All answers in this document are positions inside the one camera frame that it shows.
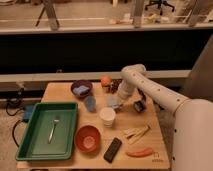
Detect light blue towel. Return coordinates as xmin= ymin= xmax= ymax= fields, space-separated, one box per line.
xmin=106 ymin=95 xmax=120 ymax=110

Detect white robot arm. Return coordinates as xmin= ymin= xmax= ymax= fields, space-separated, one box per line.
xmin=117 ymin=64 xmax=213 ymax=171

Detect white paper cup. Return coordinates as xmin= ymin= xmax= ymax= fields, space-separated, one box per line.
xmin=99 ymin=107 xmax=116 ymax=127

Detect purple toy grapes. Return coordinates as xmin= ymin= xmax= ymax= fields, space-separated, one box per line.
xmin=108 ymin=79 xmax=122 ymax=94

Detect orange toy fruit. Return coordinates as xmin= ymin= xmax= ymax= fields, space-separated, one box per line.
xmin=101 ymin=75 xmax=112 ymax=87

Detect blue plastic cup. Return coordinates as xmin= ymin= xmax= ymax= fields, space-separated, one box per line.
xmin=84 ymin=96 xmax=96 ymax=112

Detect purple bowl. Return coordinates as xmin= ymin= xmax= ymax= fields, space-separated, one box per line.
xmin=71 ymin=80 xmax=93 ymax=98

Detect blue sponge in bowl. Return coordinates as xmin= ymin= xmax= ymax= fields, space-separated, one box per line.
xmin=73 ymin=86 xmax=89 ymax=96

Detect black remote control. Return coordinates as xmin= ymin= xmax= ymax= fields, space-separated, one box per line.
xmin=103 ymin=138 xmax=122 ymax=163

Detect orange plastic bowl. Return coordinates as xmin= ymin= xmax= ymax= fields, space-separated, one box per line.
xmin=74 ymin=125 xmax=101 ymax=154

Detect orange toy carrot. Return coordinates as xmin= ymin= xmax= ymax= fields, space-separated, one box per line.
xmin=126 ymin=148 xmax=154 ymax=157

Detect metal spoon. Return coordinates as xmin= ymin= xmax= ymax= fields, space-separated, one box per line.
xmin=48 ymin=116 xmax=60 ymax=144

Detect green plastic tray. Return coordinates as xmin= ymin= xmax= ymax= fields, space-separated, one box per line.
xmin=16 ymin=102 xmax=78 ymax=161

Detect blue power box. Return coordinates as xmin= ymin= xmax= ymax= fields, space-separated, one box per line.
xmin=22 ymin=105 xmax=34 ymax=122

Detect black office chair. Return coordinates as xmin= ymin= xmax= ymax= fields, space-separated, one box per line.
xmin=145 ymin=0 xmax=175 ymax=15

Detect black cable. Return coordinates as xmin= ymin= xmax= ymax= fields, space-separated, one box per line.
xmin=4 ymin=87 xmax=26 ymax=148

